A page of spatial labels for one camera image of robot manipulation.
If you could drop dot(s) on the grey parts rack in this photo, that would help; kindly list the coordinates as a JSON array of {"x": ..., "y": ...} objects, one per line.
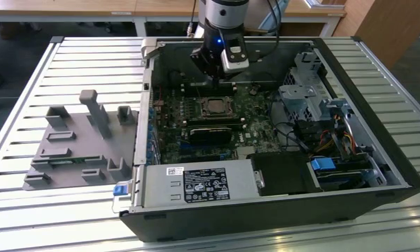
[{"x": 80, "y": 136}]

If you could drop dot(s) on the blue disk carrier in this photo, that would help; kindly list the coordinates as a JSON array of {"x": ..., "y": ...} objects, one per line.
[{"x": 322, "y": 164}]

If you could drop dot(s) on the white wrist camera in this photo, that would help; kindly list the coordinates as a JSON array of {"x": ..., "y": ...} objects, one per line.
[{"x": 235, "y": 60}]

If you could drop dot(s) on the green motherboard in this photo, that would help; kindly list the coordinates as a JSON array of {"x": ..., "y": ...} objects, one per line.
[{"x": 255, "y": 123}]

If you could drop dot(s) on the silver green CPU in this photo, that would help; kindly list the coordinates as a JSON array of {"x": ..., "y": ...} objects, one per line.
[{"x": 220, "y": 107}]

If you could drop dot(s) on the thin metal locking lever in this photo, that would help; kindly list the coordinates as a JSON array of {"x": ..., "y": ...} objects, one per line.
[{"x": 198, "y": 93}]

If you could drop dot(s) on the black graphics card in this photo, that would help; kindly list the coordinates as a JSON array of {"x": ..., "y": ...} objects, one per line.
[{"x": 210, "y": 136}]

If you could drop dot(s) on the silver chipset heatsink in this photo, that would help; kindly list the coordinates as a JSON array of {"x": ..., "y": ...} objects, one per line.
[{"x": 246, "y": 152}]

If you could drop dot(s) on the silver drive cage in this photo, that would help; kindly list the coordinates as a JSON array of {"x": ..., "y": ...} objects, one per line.
[{"x": 298, "y": 94}]

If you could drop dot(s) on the silver power supply unit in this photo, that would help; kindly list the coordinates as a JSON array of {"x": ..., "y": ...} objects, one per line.
[{"x": 160, "y": 181}]

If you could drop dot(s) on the black plastic shroud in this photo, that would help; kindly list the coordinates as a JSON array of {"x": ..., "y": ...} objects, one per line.
[{"x": 283, "y": 173}]

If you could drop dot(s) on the black PC case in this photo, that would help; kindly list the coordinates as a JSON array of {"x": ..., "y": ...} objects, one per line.
[{"x": 231, "y": 225}]

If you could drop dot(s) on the green RAM stick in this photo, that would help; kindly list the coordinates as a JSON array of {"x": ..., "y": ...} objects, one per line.
[{"x": 76, "y": 160}]

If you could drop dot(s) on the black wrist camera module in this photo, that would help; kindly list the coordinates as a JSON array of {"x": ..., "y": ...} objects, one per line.
[{"x": 196, "y": 55}]

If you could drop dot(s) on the CPU socket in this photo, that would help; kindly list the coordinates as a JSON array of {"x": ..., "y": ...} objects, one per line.
[{"x": 203, "y": 114}]

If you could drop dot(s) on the wooden cabinet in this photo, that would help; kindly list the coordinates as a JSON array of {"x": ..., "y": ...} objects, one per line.
[{"x": 388, "y": 26}]

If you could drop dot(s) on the wooden desk white frame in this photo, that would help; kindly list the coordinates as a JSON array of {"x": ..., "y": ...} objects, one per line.
[
  {"x": 56, "y": 5},
  {"x": 168, "y": 5}
]

